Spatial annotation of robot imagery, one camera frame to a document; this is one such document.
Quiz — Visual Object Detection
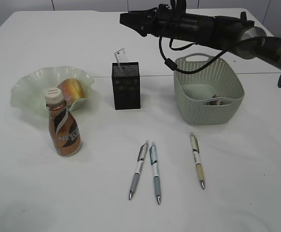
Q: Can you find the brown coffee bottle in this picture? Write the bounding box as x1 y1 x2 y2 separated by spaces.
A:
44 87 82 157

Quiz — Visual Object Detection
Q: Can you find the pale green woven basket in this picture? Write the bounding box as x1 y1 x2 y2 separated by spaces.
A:
173 58 244 125

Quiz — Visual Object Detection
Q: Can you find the brown paper scrap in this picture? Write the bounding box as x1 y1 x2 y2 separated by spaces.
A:
206 100 232 105

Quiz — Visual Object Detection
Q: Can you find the clear plastic ruler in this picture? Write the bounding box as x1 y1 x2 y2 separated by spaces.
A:
114 48 129 66

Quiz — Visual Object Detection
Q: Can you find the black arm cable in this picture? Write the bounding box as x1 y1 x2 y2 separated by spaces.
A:
158 36 267 75

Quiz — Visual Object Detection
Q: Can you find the pale green wavy glass plate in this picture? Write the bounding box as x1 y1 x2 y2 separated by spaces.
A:
10 66 94 117

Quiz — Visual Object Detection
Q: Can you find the black mesh pen holder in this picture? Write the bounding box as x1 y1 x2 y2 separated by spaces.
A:
112 62 141 110

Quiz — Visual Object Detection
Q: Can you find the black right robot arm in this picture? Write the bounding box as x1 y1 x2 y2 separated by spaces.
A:
119 0 281 88

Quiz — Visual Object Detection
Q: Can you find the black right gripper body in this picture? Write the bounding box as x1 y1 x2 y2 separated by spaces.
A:
119 4 180 38

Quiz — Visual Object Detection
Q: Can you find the grey grip pen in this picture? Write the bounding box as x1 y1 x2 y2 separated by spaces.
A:
129 140 149 200

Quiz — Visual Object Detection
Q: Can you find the golden sugared bread roll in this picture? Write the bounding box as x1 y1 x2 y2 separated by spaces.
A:
57 78 85 106

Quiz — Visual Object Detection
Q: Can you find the beige grip pen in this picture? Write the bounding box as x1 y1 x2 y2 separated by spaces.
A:
190 132 206 189

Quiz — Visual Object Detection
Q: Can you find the blue grip pen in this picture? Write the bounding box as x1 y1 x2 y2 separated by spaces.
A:
149 142 161 204

